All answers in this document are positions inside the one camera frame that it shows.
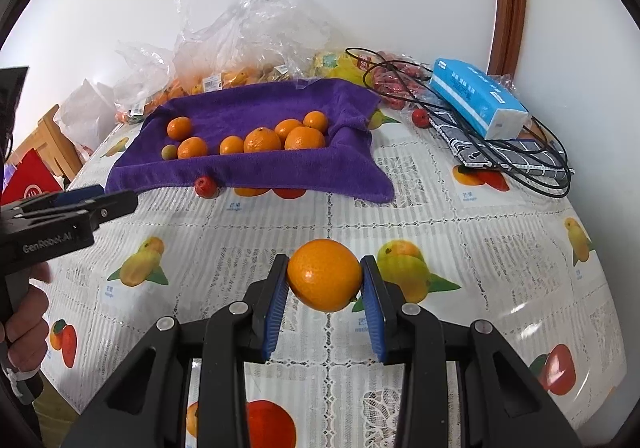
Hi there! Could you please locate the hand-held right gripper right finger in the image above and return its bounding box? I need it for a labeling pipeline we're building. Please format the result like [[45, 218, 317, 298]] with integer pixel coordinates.
[[360, 255, 583, 448]]

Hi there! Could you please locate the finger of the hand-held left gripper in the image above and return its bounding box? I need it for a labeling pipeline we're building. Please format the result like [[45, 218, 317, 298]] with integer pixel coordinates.
[[15, 191, 139, 233], [22, 185, 107, 209]]

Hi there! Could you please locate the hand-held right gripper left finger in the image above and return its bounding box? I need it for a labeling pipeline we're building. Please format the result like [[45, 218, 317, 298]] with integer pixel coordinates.
[[60, 254, 290, 448]]

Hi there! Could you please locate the person's left hand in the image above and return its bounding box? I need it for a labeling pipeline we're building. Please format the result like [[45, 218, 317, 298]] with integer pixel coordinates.
[[0, 262, 51, 373]]

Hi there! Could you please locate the red box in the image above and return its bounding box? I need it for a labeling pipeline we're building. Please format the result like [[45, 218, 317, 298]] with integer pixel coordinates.
[[2, 148, 63, 206]]

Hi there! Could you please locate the wooden chair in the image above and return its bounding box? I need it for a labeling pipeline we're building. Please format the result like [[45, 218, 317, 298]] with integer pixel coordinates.
[[12, 104, 83, 179]]

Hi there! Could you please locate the white plastic bag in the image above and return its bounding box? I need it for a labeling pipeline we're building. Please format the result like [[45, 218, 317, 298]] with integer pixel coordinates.
[[59, 78, 118, 153]]

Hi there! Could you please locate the fruit print tablecloth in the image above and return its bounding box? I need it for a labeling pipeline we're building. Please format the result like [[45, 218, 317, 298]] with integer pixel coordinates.
[[40, 78, 628, 448]]

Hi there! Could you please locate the small clear plastic bag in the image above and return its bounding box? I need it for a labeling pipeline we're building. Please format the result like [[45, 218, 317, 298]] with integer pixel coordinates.
[[114, 40, 178, 126]]

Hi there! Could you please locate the purple towel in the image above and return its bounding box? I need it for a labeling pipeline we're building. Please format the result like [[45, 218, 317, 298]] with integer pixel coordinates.
[[105, 78, 396, 203]]

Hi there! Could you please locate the grey patterned pouch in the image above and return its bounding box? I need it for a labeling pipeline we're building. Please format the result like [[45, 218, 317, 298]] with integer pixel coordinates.
[[432, 110, 571, 176]]

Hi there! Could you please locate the large clear plastic bag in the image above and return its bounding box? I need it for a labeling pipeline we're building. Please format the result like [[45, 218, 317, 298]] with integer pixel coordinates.
[[172, 0, 341, 93]]

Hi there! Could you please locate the bag of red fruit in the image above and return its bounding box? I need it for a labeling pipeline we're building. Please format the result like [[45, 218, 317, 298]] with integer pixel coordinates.
[[370, 50, 433, 107]]

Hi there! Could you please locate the blue tissue pack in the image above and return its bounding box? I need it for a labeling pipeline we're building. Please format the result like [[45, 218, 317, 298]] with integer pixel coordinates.
[[428, 58, 530, 141]]

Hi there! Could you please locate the yellow snack bag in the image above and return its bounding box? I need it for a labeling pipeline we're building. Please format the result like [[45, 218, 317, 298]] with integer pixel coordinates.
[[310, 50, 371, 86]]

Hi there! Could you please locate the black cable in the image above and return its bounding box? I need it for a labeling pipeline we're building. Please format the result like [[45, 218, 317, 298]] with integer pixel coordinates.
[[345, 46, 575, 199]]

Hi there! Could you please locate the wooden door frame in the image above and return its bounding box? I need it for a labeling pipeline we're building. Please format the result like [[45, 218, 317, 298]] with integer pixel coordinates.
[[487, 0, 529, 78]]

